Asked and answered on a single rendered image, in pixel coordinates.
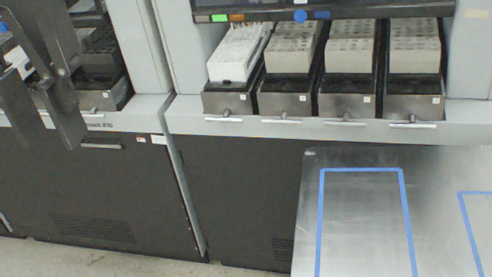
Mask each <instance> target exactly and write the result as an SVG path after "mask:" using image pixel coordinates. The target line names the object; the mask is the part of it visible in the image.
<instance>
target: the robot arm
mask: <svg viewBox="0 0 492 277"><path fill-rule="evenodd" d="M0 16H1V18H2V20H3V21H4V22H5V23H6V25H7V27H8V28H9V30H10V31H11V32H12V34H13V36H14V37H15V39H16V40H17V41H18V43H19V45H20V46H21V47H22V49H23V50H24V52H25V53H26V55H27V57H28V58H29V60H30V62H31V63H32V64H33V66H34V68H35V69H36V71H37V72H38V73H39V75H40V77H41V78H42V79H41V80H40V81H38V82H37V83H36V84H35V86H36V88H37V91H38V92H39V94H40V97H41V98H42V101H43V103H44V104H45V107H46V109H47V111H48V113H49V115H50V118H51V120H52V122H53V124H54V126H55V128H56V130H57V133H58V134H59V137H60V139H61V141H62V143H63V145H64V148H65V149H70V150H73V149H74V148H75V147H76V146H77V144H79V142H80V141H81V140H82V138H83V137H84V136H85V135H86V134H87V133H88V132H89V129H88V128H87V125H86V123H85V120H84V118H83V115H82V113H81V110H80V108H79V105H80V104H81V102H80V98H79V96H78V93H77V91H76V90H75V89H76V88H75V87H74V85H73V83H72V81H71V78H70V75H71V74H72V73H74V72H75V71H76V70H77V69H78V68H79V67H80V66H81V65H82V64H83V63H84V62H85V57H84V55H83V51H82V49H81V46H80V43H79V41H78V38H77V35H76V32H75V29H74V26H73V24H72V21H71V18H70V15H69V13H68V10H67V7H66V4H65V3H64V0H0ZM9 63H10V62H8V61H5V60H4V53H3V50H2V48H1V43H0V108H1V109H2V111H4V113H5V116H6V118H7V119H8V121H9V123H10V125H11V126H12V129H13V130H14V132H15V134H16V136H17V137H18V139H19V141H20V143H21V146H22V147H31V146H32V144H33V143H34V142H35V141H36V140H37V139H38V138H39V137H40V136H41V135H42V134H43V133H44V132H45V131H46V130H47V128H46V126H45V123H44V122H43V120H42V117H41V115H40V113H39V111H38V109H37V107H36V105H35V103H34V101H33V99H32V97H31V95H30V93H29V91H28V89H27V87H26V84H25V82H24V80H23V78H22V76H21V74H20V72H19V70H18V68H17V67H11V66H12V65H13V63H12V62H11V63H10V64H9ZM51 63H53V64H52V65H51ZM9 67H10V68H9ZM8 68H9V69H8ZM7 69H8V70H7ZM5 70H6V71H5Z"/></svg>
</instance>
